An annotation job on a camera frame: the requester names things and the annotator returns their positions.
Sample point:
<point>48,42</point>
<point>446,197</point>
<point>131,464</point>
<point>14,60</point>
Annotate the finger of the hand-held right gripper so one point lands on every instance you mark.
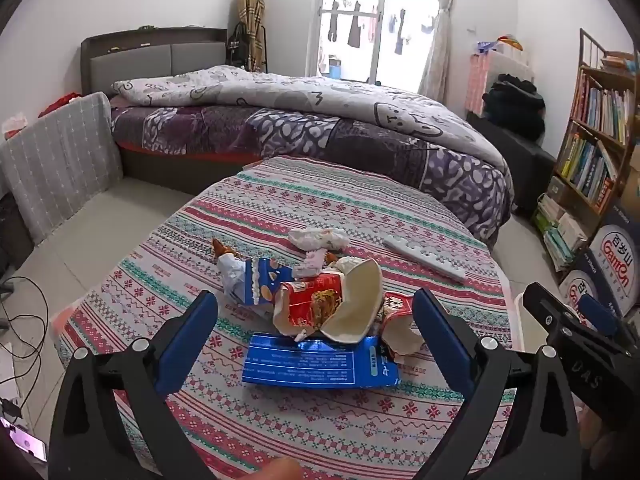
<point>597,315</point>
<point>550,312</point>

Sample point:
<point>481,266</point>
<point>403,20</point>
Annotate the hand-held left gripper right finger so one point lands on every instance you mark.
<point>445,340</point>

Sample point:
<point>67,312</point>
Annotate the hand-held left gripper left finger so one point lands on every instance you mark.
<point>185,340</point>

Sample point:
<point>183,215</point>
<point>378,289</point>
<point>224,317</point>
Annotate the torn red paper cup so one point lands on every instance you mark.
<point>400,330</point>

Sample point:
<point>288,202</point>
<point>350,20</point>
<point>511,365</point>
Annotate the blue foil snack packet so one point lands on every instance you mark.
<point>310,360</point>

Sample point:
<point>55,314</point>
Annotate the red instant noodle cup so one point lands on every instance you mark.
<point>310,305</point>

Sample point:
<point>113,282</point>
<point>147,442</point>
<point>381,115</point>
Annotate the pink white wrapper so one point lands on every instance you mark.
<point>312,262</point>

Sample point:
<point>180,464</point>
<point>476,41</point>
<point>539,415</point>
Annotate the white tissue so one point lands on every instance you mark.
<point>315,237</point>

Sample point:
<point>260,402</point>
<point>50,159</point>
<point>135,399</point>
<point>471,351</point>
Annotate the person's right hand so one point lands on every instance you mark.
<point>597,435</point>

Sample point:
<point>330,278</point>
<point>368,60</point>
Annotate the person's left hand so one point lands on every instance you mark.
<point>275,471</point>

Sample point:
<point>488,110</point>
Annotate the blue white cardboard box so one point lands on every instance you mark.
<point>617,255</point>
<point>575,287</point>

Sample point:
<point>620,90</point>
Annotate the stack of books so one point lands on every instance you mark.
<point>560,235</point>

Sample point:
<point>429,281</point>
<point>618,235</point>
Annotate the black low cabinet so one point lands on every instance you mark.
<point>530,170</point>

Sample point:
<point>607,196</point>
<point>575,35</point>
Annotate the row of shelved books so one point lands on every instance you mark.
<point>602,107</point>
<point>582,165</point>

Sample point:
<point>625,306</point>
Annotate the wooden bookshelf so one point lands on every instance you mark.
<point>597,135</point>

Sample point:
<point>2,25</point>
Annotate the patterned striped tablecloth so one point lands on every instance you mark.
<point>325,200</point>

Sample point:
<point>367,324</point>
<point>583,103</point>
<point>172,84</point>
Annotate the smartphone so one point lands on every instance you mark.
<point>27,447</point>

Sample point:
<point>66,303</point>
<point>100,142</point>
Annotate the black clothes pile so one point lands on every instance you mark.
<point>515,110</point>

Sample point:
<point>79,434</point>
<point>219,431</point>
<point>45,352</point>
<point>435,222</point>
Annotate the grey checked cushion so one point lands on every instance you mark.
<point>60,160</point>

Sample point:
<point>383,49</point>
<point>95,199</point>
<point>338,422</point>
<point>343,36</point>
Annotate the purple patterned blanket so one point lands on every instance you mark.
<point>300,130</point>

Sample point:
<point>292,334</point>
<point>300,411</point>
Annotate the white pink shelf unit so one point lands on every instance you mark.
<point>480,80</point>

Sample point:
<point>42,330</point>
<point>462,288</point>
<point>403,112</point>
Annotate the red cloth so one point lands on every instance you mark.
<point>57,105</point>

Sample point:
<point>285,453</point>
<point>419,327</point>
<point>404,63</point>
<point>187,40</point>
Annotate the grey cat-print quilt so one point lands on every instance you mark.
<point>300,95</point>

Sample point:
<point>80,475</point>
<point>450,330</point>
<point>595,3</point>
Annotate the colourful toy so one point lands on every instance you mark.
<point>510,42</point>

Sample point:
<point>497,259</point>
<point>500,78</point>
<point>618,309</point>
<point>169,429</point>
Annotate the pale pink bundle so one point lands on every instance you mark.
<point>15,125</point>

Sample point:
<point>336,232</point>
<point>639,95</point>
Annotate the beige curtain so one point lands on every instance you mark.
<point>440,50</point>

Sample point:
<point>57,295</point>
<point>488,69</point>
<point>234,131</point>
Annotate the black bag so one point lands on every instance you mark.
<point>237,45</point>

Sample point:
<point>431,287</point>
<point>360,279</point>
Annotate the row of hanging laundry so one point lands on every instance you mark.
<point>354,30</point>

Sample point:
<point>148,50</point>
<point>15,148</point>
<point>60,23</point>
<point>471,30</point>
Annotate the plaid coat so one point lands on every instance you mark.
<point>250,15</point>

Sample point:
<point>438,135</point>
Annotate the dark grey bed frame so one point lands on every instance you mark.
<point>150,57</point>

